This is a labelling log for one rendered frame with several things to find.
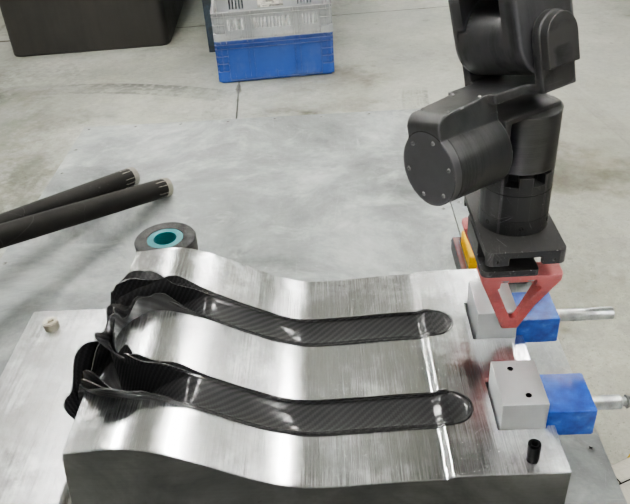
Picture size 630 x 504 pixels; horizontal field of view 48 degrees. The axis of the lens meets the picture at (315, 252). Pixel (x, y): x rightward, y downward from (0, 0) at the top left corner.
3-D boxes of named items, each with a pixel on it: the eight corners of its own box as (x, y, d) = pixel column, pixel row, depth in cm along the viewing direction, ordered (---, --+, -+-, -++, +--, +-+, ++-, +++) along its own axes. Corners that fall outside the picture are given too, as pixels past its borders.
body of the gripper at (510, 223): (484, 272, 58) (491, 193, 54) (462, 208, 66) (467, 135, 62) (565, 268, 58) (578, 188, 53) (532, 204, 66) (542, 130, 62)
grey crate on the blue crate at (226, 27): (327, 11, 390) (326, -17, 382) (333, 34, 356) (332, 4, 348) (216, 20, 389) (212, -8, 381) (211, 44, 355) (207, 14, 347)
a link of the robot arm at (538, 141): (581, 92, 54) (524, 72, 58) (517, 117, 51) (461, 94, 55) (569, 173, 58) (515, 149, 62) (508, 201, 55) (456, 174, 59)
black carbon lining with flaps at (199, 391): (447, 322, 71) (452, 242, 65) (477, 451, 57) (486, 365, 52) (101, 337, 72) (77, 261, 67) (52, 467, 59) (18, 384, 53)
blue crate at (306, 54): (329, 49, 402) (327, 9, 390) (335, 75, 368) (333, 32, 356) (221, 57, 401) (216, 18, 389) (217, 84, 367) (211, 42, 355)
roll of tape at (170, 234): (134, 279, 92) (128, 257, 90) (145, 245, 98) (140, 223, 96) (196, 275, 92) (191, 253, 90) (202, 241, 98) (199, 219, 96)
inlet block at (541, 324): (599, 317, 70) (608, 273, 67) (616, 352, 66) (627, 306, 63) (465, 324, 71) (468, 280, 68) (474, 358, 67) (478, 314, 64)
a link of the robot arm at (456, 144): (578, 3, 50) (489, 10, 57) (456, 41, 45) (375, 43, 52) (588, 166, 54) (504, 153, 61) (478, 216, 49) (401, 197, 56)
